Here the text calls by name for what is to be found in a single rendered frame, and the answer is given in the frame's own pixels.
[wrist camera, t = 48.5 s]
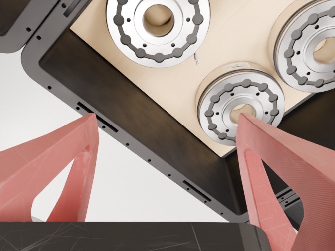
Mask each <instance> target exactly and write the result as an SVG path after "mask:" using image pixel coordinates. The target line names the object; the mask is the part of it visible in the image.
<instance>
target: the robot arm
mask: <svg viewBox="0 0 335 251"><path fill-rule="evenodd" d="M99 139H100V138H99V131H98V125H97V119H96V115H95V113H88V114H86V115H84V116H82V117H80V118H78V119H76V120H74V121H72V122H70V123H68V124H66V125H64V126H62V127H60V128H58V129H56V130H54V131H52V132H50V133H48V134H46V135H43V136H40V137H38V138H35V139H32V140H30V141H27V142H24V143H22V144H19V145H16V146H14V147H11V148H8V149H6V150H3V151H0V251H335V151H333V150H331V149H328V148H325V147H323V146H320V145H317V144H315V143H312V142H309V141H307V140H304V139H301V138H299V137H296V136H293V135H291V134H288V133H286V132H284V131H282V130H280V129H278V128H276V127H274V126H272V125H270V124H268V123H266V122H264V121H262V120H260V119H258V118H256V117H254V116H252V115H250V114H248V113H240V114H239V119H238V125H237V131H236V147H237V154H238V161H239V168H240V174H241V180H242V185H243V189H244V194H245V199H246V204H247V209H248V214H249V219H250V223H242V222H86V221H85V220H86V215H87V210H88V205H89V200H90V195H91V190H92V185H93V180H94V175H95V169H96V162H97V154H98V147H99ZM261 159H262V160H263V161H264V162H265V163H266V164H267V165H268V166H269V167H270V168H271V169H272V170H273V171H274V172H275V173H276V174H277V175H278V176H279V177H280V178H281V179H282V180H283V181H284V182H285V183H286V184H287V185H288V186H289V187H290V188H291V189H292V190H293V191H294V192H295V193H296V194H297V195H298V196H299V197H300V199H301V201H302V203H303V207H304V218H303V220H302V223H301V225H300V228H299V230H298V232H297V234H296V232H295V230H294V228H293V227H292V225H291V223H290V221H289V220H288V218H287V216H286V214H285V213H284V211H283V209H282V207H281V206H280V204H279V202H278V200H277V198H276V196H275V194H274V192H273V190H272V187H271V185H270V182H269V179H268V176H267V174H266V171H265V168H264V166H263V163H262V160H261ZM72 160H74V161H73V163H72V166H71V169H70V172H69V174H68V177H67V180H66V182H65V185H64V188H63V190H62V193H61V195H60V197H59V199H58V201H57V203H56V204H55V206H54V208H53V210H52V211H51V213H50V215H49V217H48V218H47V220H46V222H33V220H32V217H31V209H32V204H33V201H34V200H35V198H36V196H37V195H38V194H39V193H40V192H41V191H42V190H43V189H44V188H45V187H46V186H47V185H48V184H49V183H50V182H51V181H52V180H53V179H54V178H55V177H56V176H57V175H58V174H59V173H60V172H61V171H62V170H63V169H64V168H65V167H66V166H67V165H68V164H69V163H70V162H71V161H72Z"/></svg>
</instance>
